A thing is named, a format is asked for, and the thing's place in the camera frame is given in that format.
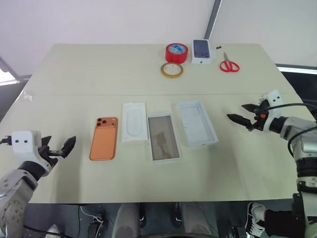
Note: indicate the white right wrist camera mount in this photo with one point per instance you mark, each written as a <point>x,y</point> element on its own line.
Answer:
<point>275,98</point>

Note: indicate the black and white sneaker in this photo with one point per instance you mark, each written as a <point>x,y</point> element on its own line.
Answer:
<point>253,218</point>

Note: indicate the clear tape scrap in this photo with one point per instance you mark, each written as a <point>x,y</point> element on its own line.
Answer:
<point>27,96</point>

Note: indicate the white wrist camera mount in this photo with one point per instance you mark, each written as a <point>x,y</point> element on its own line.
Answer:
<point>24,148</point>
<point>275,98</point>

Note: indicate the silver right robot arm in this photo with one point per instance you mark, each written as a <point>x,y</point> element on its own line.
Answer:
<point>297,126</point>

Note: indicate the black shoe with white mark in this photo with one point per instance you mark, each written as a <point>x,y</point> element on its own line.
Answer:
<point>141,213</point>
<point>176,215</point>

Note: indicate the white empty box lid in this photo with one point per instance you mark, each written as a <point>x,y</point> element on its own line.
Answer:
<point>198,124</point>

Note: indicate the black trouser leg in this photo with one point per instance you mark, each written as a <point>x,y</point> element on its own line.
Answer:
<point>280,223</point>

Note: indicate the grey metal beam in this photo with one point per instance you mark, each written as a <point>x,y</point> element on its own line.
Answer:
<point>213,17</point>

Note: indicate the red tape roll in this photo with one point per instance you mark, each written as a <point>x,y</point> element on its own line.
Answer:
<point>171,56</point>

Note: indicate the orange smartphone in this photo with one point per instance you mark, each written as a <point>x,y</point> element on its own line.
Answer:
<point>104,141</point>

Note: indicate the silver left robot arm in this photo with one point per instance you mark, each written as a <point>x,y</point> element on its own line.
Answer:
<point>15,198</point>

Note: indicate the white box base, brown inside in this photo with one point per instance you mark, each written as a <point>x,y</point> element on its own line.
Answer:
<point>163,138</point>

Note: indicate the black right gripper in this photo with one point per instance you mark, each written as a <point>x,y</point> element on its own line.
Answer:
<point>260,124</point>

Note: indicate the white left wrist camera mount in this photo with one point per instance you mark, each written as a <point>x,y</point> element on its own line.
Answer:
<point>24,148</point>

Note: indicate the white moulded insert tray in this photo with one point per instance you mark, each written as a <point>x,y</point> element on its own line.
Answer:
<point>133,121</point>

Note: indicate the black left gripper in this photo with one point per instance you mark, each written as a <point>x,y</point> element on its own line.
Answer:
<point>50,155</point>

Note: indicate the dark panel with silver edge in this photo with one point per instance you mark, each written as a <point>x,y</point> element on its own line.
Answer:
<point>302,81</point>

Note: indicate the grey metal window frame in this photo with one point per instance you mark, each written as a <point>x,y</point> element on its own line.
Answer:
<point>10,72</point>

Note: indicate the yellow tape roll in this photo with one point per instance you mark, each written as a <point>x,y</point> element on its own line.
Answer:
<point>171,76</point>

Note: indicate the grey rounded leg cover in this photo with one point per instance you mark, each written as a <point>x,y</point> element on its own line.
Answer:
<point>195,220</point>
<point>126,220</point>

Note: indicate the white phone box, purple print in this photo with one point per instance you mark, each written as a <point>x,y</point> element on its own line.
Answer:
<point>201,48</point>

